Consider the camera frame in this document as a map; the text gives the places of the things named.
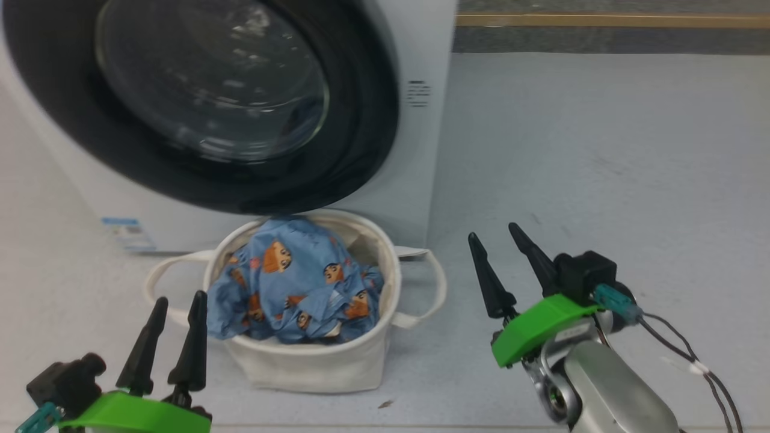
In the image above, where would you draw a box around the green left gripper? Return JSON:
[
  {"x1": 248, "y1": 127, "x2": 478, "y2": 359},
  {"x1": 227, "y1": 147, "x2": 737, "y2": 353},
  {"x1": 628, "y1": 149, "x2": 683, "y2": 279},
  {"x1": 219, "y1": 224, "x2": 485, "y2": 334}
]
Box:
[{"x1": 57, "y1": 290, "x2": 212, "y2": 433}]

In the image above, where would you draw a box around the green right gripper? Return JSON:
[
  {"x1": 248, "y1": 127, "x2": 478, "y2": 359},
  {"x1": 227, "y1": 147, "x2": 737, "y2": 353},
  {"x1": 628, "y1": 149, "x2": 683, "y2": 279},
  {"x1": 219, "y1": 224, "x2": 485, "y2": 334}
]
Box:
[{"x1": 468, "y1": 223, "x2": 602, "y2": 369}]

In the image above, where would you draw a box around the washing machine door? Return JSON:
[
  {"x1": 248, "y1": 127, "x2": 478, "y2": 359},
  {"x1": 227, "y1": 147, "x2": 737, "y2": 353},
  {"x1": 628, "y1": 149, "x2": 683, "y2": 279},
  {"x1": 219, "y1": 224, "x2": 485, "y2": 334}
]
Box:
[{"x1": 3, "y1": 0, "x2": 401, "y2": 215}]

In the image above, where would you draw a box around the cream canvas laundry basket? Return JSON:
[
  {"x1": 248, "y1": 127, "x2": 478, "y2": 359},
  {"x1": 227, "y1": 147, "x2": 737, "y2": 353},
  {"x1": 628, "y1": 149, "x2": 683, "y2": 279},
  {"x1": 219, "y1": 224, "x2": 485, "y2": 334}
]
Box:
[{"x1": 143, "y1": 209, "x2": 448, "y2": 395}]

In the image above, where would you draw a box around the white front-load washing machine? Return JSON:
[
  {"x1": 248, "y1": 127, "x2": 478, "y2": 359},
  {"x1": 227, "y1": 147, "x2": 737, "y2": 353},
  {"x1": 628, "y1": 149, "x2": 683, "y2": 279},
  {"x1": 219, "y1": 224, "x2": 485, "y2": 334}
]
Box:
[{"x1": 0, "y1": 0, "x2": 459, "y2": 253}]

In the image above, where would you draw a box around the blue energy label sticker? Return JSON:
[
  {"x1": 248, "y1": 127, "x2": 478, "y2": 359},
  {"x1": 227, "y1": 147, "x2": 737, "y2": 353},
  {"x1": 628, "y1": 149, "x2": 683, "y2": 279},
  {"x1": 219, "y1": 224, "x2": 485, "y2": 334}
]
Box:
[{"x1": 101, "y1": 217, "x2": 157, "y2": 252}]

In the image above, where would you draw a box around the small black text sticker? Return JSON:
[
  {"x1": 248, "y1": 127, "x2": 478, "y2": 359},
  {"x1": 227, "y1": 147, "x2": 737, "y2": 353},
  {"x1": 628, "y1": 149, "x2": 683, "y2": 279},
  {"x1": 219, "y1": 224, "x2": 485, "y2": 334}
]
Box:
[{"x1": 407, "y1": 80, "x2": 431, "y2": 108}]

